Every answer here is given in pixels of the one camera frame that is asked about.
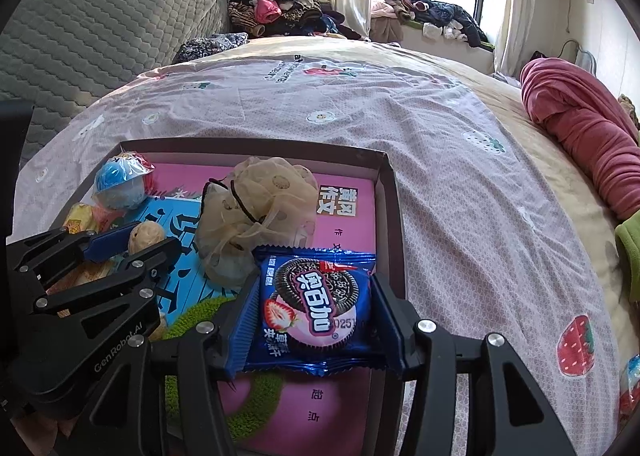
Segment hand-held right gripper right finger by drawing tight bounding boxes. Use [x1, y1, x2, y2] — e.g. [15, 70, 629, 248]
[369, 272, 578, 456]

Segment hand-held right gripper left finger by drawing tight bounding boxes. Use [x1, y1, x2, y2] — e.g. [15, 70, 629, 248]
[87, 270, 261, 456]

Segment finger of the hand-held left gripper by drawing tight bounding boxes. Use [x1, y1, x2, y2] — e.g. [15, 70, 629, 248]
[6, 221, 142, 297]
[32, 237, 182, 319]

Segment walnut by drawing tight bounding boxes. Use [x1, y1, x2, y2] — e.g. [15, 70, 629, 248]
[127, 221, 166, 257]

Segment orange cake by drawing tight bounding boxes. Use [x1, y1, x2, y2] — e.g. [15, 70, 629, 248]
[45, 256, 118, 294]

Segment yellow cake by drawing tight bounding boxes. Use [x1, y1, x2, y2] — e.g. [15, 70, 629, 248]
[62, 203, 116, 237]

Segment blue egg toy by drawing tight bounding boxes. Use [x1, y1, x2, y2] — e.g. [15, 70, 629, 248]
[94, 151, 156, 211]

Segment green fuzzy ring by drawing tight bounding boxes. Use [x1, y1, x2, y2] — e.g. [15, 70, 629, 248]
[160, 297, 283, 443]

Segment blue cookie packet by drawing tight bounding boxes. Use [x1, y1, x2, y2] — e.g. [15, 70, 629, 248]
[245, 245, 388, 377]

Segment shallow dark cardboard box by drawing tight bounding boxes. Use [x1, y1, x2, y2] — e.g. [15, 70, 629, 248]
[30, 137, 408, 456]

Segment beige mesh hair scrunchie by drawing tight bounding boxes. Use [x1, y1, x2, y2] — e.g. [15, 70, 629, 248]
[194, 156, 321, 289]

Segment pink and blue book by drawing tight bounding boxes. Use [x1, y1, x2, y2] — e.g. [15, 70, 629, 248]
[65, 161, 377, 456]

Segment grey quilted headboard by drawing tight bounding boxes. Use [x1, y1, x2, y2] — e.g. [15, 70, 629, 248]
[0, 0, 233, 172]

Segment dark patterned pillow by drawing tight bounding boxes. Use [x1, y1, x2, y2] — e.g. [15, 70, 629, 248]
[172, 32, 250, 64]

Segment green fleece cloth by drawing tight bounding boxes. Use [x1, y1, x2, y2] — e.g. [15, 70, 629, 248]
[614, 221, 640, 302]

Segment red and white candy bag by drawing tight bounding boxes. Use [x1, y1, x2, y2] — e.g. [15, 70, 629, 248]
[619, 355, 640, 427]

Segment pink quilt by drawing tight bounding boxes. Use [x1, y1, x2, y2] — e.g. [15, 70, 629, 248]
[520, 56, 640, 222]

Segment pile of clothes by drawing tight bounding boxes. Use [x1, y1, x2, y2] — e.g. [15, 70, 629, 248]
[220, 0, 371, 42]

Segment clothes heap on windowsill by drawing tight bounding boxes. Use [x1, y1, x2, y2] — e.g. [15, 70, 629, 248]
[371, 0, 491, 48]

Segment white curved frame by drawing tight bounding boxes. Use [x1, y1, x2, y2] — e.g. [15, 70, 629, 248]
[560, 39, 598, 77]

